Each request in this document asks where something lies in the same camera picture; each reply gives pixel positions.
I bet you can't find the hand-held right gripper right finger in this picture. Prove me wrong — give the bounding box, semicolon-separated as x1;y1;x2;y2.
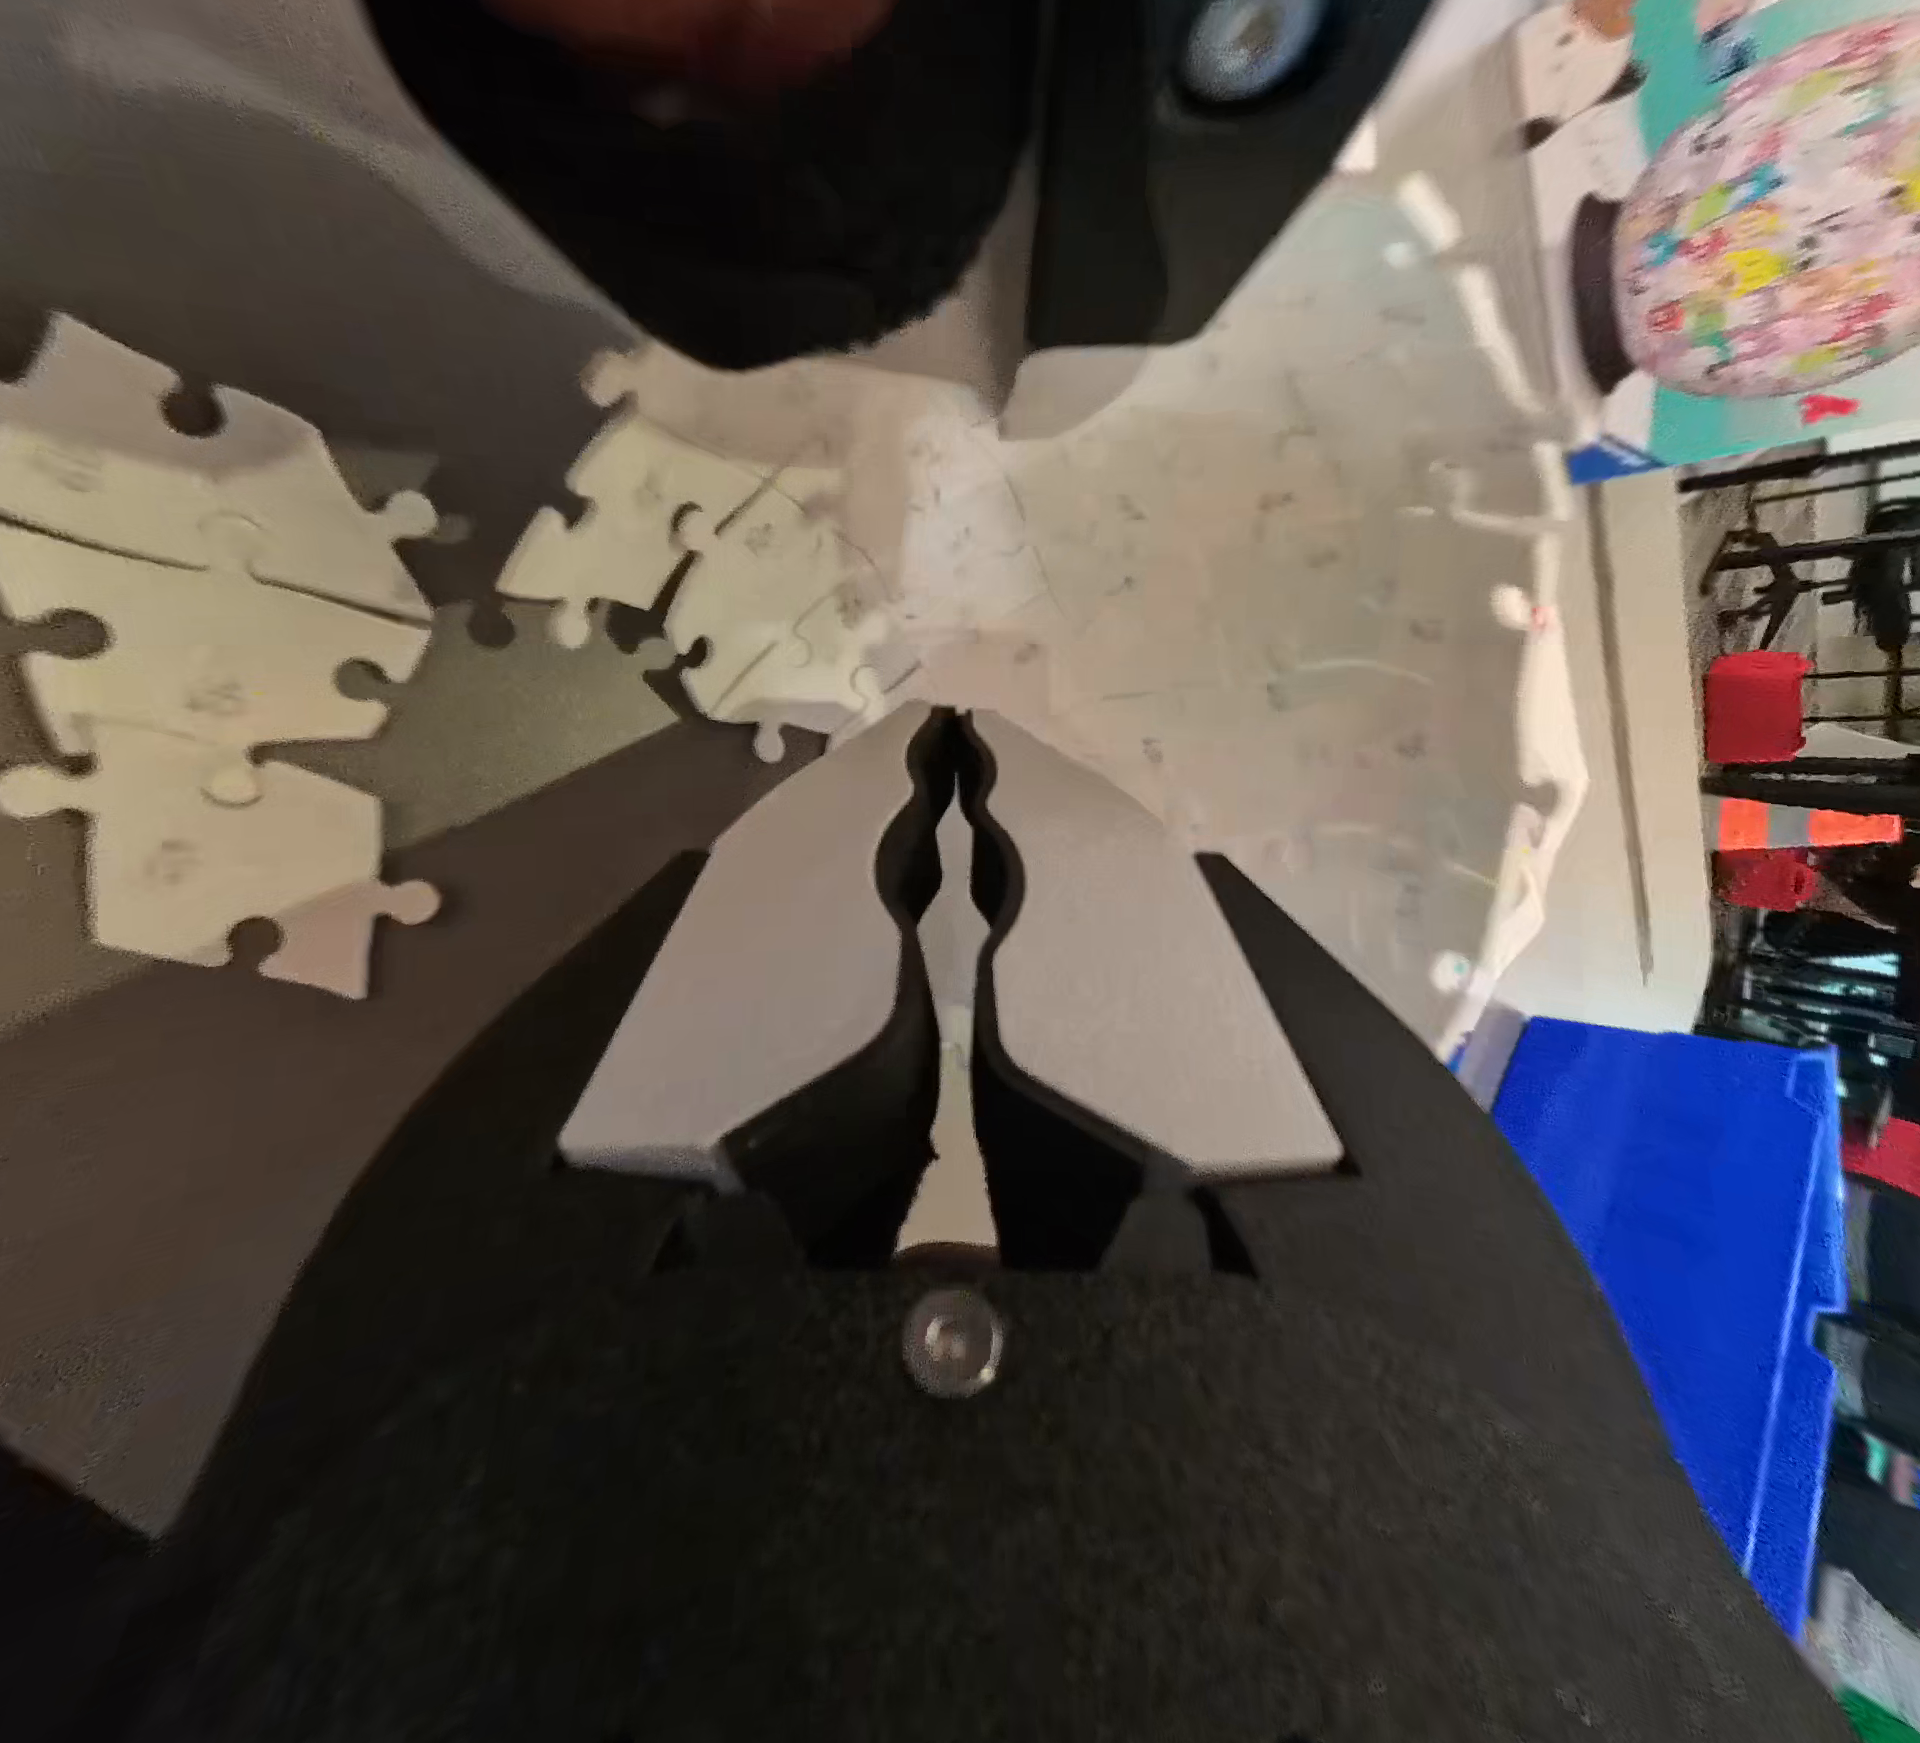
956;708;1349;1189

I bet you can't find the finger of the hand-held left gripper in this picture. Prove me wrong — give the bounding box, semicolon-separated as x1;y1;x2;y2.
991;330;1221;444

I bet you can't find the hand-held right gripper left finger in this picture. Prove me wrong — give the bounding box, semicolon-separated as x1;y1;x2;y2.
554;708;963;1189

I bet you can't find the partly built puzzle ball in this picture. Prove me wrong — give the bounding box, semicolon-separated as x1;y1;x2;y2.
494;176;1597;1047

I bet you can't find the colourful puzzle ball box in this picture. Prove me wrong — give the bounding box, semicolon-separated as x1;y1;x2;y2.
1507;0;1920;488

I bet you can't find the single white puzzle piece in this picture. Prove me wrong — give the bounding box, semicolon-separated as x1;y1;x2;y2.
0;310;443;758

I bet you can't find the blue plastic bin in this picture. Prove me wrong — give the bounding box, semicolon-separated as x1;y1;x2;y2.
1446;1015;1854;1643

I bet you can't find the red bag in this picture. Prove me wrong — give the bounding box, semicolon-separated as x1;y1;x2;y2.
1722;849;1828;915
1705;652;1818;768

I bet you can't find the orange traffic cone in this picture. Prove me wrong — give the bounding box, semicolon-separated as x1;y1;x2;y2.
1714;795;1911;859

